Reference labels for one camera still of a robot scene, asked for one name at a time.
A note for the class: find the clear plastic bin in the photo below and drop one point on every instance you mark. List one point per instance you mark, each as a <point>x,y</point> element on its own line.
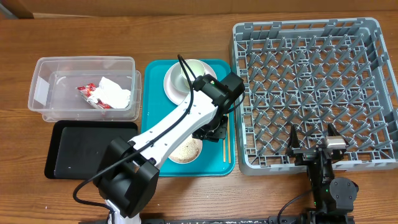
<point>54,87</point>

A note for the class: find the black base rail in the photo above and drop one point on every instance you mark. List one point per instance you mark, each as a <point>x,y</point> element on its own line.
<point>270,220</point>

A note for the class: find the white napkin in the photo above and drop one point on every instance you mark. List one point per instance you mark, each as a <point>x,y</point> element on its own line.
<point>108,95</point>

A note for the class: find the large white plate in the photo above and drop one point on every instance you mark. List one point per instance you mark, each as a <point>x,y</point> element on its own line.
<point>175,96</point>

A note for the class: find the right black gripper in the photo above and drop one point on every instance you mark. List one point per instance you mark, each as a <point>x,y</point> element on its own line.
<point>305,154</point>

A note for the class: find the teal plastic serving tray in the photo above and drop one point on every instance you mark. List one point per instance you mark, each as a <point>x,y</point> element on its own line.
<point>156,105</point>

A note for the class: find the small white dish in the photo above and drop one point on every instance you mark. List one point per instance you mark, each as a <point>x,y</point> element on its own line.
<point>187,151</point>

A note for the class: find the grey shallow bowl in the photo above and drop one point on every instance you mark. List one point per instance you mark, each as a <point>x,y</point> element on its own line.
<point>179,80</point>

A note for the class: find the pale green cup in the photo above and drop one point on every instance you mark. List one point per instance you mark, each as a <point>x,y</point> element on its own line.
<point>194,69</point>

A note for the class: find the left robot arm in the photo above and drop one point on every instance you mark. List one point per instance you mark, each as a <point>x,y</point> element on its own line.
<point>129,170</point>

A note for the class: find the red snack wrapper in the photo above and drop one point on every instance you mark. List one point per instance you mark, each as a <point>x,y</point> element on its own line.
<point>85,89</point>

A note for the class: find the black plastic tray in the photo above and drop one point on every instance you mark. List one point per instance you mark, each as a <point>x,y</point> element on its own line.
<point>77,147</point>

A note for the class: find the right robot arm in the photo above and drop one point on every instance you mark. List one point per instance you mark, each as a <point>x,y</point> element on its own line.
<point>333,196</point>

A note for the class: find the grey plastic dishwasher rack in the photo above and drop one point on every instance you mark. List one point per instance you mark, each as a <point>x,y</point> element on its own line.
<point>308,74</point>

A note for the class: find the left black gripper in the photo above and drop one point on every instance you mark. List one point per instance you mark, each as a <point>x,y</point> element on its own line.
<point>217,135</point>

